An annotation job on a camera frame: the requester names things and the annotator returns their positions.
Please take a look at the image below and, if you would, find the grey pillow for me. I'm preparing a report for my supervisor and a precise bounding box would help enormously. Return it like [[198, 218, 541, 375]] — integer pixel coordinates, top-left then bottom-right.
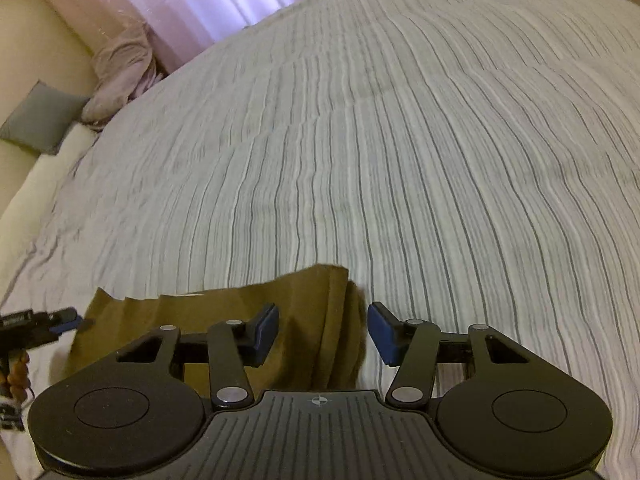
[[0, 80, 91, 155]]

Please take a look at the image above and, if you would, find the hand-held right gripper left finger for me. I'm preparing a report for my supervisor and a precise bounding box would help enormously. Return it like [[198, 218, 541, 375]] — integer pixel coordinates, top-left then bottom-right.
[[116, 302, 280, 409]]

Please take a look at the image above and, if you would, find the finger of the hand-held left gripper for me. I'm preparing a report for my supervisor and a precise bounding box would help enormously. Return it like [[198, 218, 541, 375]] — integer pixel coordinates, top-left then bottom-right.
[[47, 309, 96, 335]]

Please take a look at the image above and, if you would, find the cream padded headboard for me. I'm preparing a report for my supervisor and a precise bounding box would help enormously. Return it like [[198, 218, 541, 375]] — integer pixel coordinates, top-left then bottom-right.
[[0, 124, 101, 243]]

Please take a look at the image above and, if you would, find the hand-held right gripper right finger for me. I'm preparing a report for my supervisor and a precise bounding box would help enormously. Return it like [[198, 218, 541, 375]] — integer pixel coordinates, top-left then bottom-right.
[[367, 301, 531, 408]]

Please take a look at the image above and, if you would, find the brown long-sleeve top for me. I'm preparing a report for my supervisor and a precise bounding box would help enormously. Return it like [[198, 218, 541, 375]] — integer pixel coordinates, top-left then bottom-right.
[[62, 264, 369, 392]]

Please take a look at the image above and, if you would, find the bed with striped white sheet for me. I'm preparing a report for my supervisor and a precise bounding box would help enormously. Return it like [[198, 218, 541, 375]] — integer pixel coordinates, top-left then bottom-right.
[[0, 0, 640, 480]]

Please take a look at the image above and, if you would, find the crumpled pink blanket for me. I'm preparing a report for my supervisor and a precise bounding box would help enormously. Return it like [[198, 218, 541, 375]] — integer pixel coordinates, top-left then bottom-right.
[[81, 24, 167, 129]]

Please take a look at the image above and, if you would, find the wooden bead bracelet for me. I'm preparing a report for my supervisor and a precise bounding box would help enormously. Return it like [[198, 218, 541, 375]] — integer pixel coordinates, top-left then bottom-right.
[[4, 349, 32, 404]]

